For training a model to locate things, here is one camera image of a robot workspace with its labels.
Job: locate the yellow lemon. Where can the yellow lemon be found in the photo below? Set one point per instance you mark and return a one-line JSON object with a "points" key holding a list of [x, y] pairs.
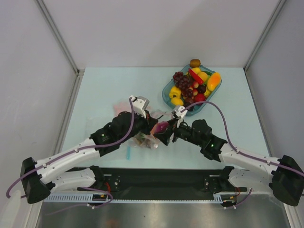
{"points": [[201, 74]]}

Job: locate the dark red grape bunch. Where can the dark red grape bunch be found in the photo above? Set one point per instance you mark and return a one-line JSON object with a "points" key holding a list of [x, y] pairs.
{"points": [[183, 83]]}

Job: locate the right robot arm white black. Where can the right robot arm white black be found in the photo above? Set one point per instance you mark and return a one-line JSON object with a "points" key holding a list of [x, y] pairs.
{"points": [[282, 177]]}

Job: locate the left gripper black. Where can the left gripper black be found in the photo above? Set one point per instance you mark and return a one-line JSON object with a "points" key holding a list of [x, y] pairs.
{"points": [[148, 123]]}

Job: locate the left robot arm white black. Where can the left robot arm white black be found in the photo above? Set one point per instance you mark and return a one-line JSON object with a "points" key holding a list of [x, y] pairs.
{"points": [[37, 176]]}

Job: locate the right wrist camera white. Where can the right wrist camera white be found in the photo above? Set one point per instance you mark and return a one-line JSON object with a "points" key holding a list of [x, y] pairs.
{"points": [[179, 112]]}

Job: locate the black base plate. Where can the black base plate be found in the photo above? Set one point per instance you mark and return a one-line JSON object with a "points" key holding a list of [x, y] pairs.
{"points": [[126, 182]]}

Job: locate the right aluminium frame post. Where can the right aluminium frame post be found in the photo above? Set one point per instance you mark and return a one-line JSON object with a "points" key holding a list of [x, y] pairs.
{"points": [[272, 20]]}

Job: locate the red apple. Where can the red apple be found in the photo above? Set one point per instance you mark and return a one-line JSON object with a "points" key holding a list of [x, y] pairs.
{"points": [[199, 97]]}

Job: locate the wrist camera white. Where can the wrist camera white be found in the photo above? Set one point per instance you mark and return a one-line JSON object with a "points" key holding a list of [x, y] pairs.
{"points": [[139, 105], [179, 112]]}

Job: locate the brown longan bunch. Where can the brown longan bunch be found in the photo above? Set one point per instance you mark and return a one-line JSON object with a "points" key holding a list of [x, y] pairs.
{"points": [[142, 142]]}

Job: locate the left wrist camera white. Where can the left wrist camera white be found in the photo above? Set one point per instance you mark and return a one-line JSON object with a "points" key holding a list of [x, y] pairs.
{"points": [[139, 105]]}

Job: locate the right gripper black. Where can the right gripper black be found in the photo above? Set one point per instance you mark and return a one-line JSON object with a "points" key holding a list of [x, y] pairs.
{"points": [[173, 132]]}

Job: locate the red chili pepper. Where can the red chili pepper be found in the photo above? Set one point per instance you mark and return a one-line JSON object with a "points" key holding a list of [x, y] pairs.
{"points": [[195, 77]]}

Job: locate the left aluminium frame post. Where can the left aluminium frame post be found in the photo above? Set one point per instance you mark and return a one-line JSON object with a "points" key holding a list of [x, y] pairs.
{"points": [[56, 33]]}

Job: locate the brown kiwi fruit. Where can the brown kiwi fruit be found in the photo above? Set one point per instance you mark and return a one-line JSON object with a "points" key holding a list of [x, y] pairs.
{"points": [[195, 63]]}

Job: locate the aluminium frame post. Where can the aluminium frame post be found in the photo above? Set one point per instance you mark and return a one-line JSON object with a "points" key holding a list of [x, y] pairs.
{"points": [[272, 20], [56, 33]]}

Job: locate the clear zip bag pink zipper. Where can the clear zip bag pink zipper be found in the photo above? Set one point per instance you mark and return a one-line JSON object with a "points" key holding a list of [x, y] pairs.
{"points": [[106, 143]]}

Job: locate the pink dotted zip bag stack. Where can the pink dotted zip bag stack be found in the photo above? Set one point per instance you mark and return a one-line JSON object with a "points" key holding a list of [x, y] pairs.
{"points": [[121, 106]]}

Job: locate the blue zipper bag strip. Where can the blue zipper bag strip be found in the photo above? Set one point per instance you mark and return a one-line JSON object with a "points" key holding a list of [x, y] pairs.
{"points": [[128, 153]]}

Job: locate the orange mango piece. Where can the orange mango piece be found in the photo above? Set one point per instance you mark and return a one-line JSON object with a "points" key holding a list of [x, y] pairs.
{"points": [[213, 81]]}

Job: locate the white slotted cable duct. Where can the white slotted cable duct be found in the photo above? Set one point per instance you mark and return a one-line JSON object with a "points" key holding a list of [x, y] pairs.
{"points": [[94, 197]]}

